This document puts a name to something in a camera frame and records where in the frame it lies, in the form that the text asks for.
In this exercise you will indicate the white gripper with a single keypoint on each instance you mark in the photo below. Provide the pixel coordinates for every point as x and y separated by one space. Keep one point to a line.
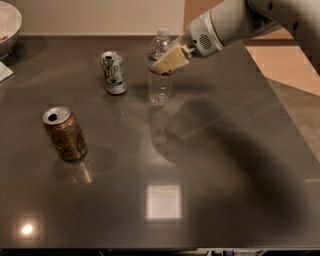
201 37

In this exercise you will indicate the clear plastic water bottle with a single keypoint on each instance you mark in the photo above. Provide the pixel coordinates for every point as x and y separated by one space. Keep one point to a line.
160 86

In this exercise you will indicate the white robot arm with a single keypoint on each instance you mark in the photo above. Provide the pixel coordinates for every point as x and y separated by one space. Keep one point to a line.
234 20

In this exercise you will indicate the green white 7up can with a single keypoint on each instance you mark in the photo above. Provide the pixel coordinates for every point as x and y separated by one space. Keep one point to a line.
114 73

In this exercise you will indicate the brown gold soda can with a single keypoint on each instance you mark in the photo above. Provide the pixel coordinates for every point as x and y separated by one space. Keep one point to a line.
65 133

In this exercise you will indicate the white bowl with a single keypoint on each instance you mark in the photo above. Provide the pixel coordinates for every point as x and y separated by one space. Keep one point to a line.
10 25

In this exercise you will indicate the white paper sheet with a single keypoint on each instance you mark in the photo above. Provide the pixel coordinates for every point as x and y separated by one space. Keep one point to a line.
5 72

